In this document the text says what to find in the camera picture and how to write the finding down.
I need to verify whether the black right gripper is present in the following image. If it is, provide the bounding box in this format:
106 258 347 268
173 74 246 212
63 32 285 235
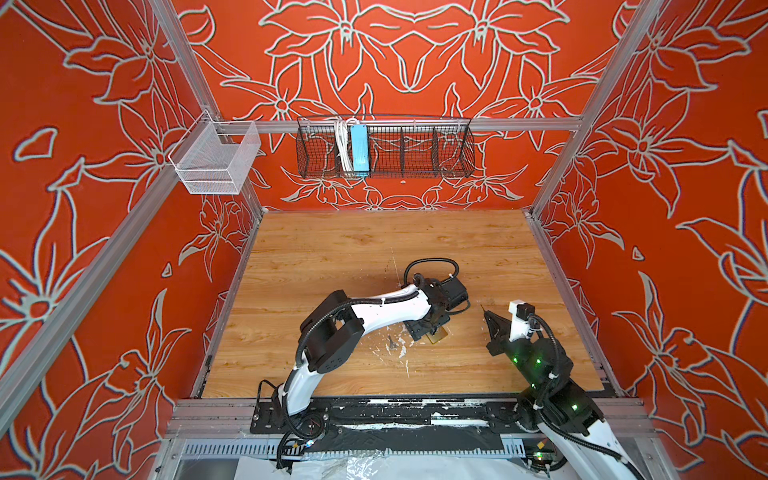
485 311 552 398

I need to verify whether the brass padlock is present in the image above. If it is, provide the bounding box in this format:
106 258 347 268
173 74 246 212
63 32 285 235
426 326 448 344

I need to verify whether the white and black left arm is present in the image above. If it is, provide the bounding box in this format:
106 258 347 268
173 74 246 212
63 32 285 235
260 257 471 470

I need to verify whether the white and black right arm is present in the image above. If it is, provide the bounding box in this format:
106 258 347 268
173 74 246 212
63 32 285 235
483 301 644 479

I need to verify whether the light blue box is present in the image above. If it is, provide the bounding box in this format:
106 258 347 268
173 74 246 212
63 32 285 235
349 123 370 177

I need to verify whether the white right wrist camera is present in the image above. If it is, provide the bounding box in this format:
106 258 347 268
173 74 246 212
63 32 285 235
509 300 535 340

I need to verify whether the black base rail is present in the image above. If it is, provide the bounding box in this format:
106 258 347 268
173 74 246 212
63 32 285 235
251 395 571 454

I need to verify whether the black wire wall basket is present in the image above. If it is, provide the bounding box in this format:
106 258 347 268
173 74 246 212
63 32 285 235
296 115 476 180

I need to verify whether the white cable bundle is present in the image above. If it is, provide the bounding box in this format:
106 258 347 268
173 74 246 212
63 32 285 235
333 119 354 175

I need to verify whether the white mesh wall basket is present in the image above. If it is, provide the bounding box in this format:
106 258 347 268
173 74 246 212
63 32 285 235
169 120 261 195

